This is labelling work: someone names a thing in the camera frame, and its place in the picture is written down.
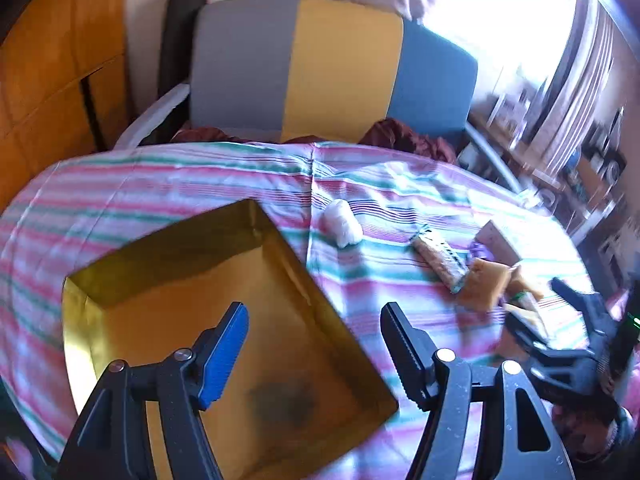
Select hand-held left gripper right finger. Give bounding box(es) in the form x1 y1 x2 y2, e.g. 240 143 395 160
380 302 576 480

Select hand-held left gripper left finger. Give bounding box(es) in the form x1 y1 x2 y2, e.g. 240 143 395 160
55 301 249 480

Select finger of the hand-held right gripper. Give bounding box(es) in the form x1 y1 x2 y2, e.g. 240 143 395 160
502 312 561 361
550 277 613 356

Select small green-topped box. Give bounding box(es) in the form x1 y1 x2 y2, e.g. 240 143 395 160
502 290 551 341

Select yellow sponge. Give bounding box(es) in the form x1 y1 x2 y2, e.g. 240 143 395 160
457 257 512 313
507 265 546 303

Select gold cardboard tray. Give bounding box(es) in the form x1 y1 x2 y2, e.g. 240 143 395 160
62 199 400 480

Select purple packet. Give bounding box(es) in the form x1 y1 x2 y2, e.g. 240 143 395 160
467 240 496 263

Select beige carton box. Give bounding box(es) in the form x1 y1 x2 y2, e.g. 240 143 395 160
475 219 523 267

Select cracker packet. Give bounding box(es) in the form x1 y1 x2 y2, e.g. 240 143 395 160
410 224 471 295

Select white plastic-wrapped wad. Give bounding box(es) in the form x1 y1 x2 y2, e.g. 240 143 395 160
322 199 364 249

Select open cardboard box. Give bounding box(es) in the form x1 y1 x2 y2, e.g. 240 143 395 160
575 160 617 202

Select striped tablecloth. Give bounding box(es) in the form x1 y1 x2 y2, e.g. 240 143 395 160
0 141 608 480

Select wooden side desk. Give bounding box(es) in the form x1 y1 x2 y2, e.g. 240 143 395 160
467 110 628 271

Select maroon cloth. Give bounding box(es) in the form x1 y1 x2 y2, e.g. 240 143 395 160
170 119 457 163

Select beige curtain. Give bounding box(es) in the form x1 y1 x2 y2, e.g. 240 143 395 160
530 0 618 171

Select grey yellow blue chair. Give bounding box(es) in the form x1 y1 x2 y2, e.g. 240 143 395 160
115 0 526 196

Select wooden cabinet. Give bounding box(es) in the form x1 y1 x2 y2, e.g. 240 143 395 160
0 0 133 201

